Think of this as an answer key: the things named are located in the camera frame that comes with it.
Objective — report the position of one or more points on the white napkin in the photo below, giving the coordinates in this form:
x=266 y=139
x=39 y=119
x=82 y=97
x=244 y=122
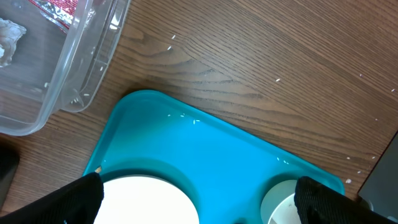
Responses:
x=10 y=34

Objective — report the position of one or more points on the teal plastic serving tray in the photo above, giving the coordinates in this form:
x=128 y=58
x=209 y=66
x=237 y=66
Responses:
x=224 y=170

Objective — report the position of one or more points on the black plastic tray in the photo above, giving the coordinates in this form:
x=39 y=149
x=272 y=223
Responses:
x=9 y=162

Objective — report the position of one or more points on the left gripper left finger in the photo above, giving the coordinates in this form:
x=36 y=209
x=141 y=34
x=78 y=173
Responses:
x=77 y=202

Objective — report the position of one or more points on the white cup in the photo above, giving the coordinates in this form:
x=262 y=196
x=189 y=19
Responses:
x=285 y=213

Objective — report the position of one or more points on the small white saucer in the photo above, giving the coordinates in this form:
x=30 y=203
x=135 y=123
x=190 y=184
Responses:
x=274 y=197

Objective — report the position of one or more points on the clear plastic bin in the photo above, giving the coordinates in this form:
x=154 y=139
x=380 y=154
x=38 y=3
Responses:
x=52 y=70

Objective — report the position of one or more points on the large white plate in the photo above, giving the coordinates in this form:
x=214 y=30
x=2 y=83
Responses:
x=143 y=199

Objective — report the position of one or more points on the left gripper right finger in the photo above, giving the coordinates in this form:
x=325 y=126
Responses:
x=319 y=204

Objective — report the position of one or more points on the grey dishwasher rack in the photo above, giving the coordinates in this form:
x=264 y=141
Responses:
x=379 y=191

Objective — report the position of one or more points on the red snack wrapper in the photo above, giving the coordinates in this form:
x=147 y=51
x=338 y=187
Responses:
x=60 y=12

